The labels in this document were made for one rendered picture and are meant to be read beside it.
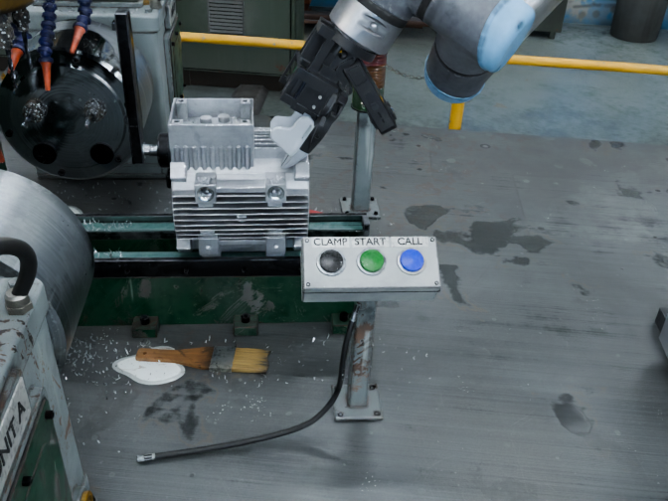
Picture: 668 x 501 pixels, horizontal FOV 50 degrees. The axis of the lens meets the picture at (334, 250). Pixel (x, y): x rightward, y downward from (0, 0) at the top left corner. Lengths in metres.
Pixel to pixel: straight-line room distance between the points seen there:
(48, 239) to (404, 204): 0.88
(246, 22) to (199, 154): 3.15
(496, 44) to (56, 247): 0.56
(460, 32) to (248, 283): 0.51
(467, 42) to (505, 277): 0.57
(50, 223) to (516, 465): 0.67
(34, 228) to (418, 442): 0.57
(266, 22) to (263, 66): 0.25
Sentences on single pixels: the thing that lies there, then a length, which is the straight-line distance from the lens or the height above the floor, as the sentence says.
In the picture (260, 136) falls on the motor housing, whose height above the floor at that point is 1.11.
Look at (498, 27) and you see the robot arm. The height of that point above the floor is 1.32.
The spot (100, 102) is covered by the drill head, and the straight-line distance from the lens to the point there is 1.33.
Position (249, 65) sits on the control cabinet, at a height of 0.16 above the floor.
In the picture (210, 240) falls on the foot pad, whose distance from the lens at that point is 1.08.
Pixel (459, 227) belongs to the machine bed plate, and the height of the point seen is 0.80.
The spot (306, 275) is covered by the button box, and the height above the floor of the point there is 1.06.
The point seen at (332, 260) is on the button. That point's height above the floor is 1.07.
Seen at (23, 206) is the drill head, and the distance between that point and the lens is 0.89.
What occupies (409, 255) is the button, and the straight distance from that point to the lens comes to 0.89.
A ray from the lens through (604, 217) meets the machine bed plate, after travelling 1.64.
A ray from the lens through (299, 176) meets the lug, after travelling 1.05.
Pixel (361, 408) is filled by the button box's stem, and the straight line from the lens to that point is 1.06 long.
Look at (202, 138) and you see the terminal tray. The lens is 1.05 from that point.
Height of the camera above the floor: 1.57
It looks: 34 degrees down
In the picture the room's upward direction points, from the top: 3 degrees clockwise
